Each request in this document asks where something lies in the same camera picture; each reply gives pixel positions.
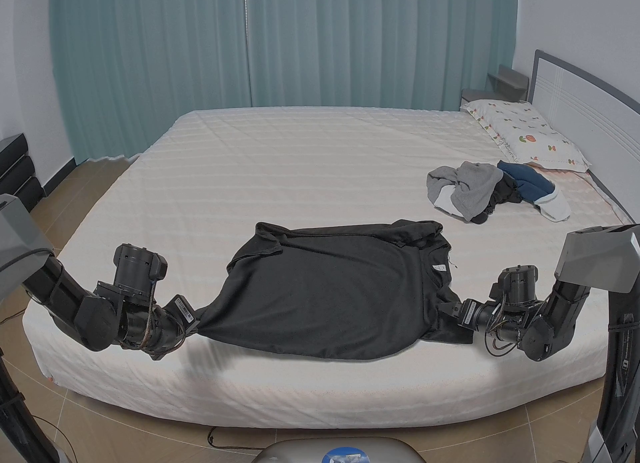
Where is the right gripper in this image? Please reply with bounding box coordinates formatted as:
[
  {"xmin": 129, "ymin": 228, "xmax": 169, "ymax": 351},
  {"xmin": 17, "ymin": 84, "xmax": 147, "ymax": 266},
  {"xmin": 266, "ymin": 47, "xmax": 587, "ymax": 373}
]
[{"xmin": 459, "ymin": 299, "xmax": 502, "ymax": 334}]

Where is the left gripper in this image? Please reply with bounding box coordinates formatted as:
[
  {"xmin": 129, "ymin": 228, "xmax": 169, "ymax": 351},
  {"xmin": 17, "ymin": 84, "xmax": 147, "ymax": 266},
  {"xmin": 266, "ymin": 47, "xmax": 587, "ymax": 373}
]
[{"xmin": 148, "ymin": 295, "xmax": 202, "ymax": 363}]

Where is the black T-shirt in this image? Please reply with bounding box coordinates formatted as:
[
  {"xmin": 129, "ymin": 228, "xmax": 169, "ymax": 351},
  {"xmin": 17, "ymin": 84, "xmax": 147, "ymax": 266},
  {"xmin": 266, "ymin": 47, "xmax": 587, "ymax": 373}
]
[{"xmin": 192, "ymin": 219, "xmax": 476, "ymax": 361}]

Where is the pile of clothes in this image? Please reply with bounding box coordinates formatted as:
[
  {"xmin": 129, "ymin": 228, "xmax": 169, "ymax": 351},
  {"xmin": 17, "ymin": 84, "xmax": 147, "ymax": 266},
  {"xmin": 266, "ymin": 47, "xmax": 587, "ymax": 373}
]
[{"xmin": 426, "ymin": 161, "xmax": 572, "ymax": 224}]

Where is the bed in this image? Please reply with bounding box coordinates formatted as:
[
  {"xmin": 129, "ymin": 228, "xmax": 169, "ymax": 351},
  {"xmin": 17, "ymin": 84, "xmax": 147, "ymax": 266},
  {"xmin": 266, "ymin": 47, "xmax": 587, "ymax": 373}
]
[{"xmin": 22, "ymin": 49, "xmax": 640, "ymax": 429}]

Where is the white printed pillow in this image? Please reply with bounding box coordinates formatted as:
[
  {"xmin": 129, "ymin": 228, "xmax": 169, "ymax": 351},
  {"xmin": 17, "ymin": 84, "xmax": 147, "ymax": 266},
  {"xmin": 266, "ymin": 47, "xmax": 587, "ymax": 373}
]
[{"xmin": 460, "ymin": 99, "xmax": 592, "ymax": 173}]

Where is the grey bedside table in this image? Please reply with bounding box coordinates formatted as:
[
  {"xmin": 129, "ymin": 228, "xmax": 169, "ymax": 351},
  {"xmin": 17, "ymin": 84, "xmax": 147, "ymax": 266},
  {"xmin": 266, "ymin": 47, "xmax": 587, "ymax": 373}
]
[{"xmin": 461, "ymin": 64, "xmax": 530, "ymax": 104}]

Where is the blue-green curtain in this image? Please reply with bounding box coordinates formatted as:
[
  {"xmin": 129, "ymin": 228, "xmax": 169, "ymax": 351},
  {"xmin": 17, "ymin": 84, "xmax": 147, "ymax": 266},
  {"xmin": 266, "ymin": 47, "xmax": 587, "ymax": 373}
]
[
  {"xmin": 49, "ymin": 0, "xmax": 251, "ymax": 164},
  {"xmin": 245, "ymin": 0, "xmax": 519, "ymax": 112}
]

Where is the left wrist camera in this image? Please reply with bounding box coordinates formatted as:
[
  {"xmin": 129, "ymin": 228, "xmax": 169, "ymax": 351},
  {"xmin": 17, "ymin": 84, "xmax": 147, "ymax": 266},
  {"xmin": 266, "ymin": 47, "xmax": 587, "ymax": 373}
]
[{"xmin": 147, "ymin": 252, "xmax": 169, "ymax": 282}]

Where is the black cable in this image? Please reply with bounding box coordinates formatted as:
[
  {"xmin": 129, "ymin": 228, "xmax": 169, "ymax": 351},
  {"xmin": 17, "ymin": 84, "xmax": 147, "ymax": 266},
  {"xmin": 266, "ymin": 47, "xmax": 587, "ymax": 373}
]
[
  {"xmin": 0, "ymin": 247, "xmax": 56, "ymax": 274},
  {"xmin": 206, "ymin": 426, "xmax": 266, "ymax": 452}
]

